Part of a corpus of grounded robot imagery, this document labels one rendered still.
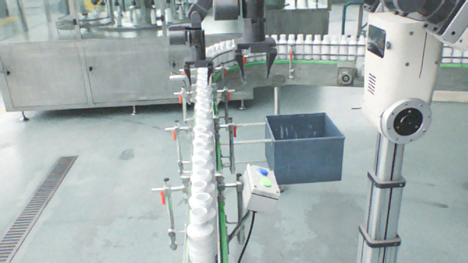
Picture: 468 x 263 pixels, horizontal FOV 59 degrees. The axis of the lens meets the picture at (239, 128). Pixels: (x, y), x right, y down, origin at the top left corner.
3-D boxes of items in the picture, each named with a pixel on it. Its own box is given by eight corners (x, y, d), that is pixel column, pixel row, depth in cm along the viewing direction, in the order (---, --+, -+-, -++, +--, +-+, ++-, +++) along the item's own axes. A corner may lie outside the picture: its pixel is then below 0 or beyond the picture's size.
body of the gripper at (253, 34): (276, 49, 102) (276, 18, 99) (235, 51, 101) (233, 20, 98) (272, 44, 107) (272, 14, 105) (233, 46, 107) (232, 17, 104)
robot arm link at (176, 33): (200, 11, 139) (200, 8, 147) (166, 12, 138) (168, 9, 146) (202, 46, 143) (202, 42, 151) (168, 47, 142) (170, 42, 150)
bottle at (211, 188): (193, 229, 112) (188, 177, 106) (199, 217, 117) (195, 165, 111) (214, 232, 111) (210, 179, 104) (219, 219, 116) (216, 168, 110)
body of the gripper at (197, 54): (184, 62, 153) (183, 42, 150) (212, 61, 153) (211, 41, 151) (184, 66, 147) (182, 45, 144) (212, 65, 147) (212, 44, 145)
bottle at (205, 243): (191, 280, 95) (185, 220, 88) (190, 262, 100) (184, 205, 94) (217, 276, 95) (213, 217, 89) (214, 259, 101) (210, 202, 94)
